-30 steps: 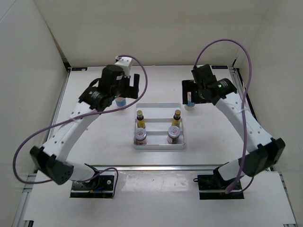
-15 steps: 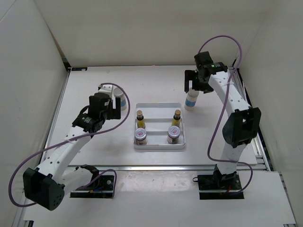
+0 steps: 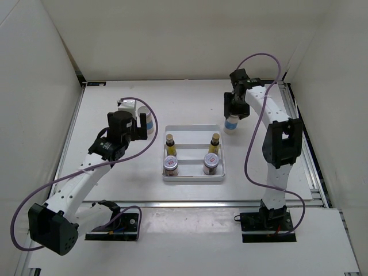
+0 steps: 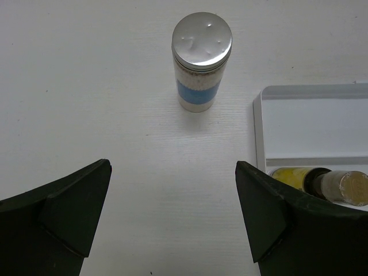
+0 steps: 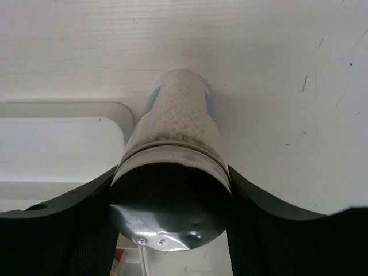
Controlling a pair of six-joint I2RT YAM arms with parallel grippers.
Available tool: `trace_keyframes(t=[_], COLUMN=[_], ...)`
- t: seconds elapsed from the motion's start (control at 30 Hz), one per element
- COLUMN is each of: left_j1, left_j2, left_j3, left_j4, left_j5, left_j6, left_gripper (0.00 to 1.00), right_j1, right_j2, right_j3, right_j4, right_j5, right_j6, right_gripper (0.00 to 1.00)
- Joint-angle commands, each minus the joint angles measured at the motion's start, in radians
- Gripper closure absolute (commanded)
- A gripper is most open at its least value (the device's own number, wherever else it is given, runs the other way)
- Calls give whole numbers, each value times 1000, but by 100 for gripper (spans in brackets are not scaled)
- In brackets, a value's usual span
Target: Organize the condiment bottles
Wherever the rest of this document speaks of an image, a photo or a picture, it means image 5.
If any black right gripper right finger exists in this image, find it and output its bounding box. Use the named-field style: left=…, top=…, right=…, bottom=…
left=227, top=168, right=367, bottom=275

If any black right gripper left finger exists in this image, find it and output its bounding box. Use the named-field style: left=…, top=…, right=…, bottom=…
left=1, top=168, right=118, bottom=275

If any tall blue-label jar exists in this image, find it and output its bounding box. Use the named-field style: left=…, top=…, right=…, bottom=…
left=109, top=70, right=232, bottom=252

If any white divided tray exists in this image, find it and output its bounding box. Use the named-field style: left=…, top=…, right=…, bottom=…
left=1, top=102, right=134, bottom=212

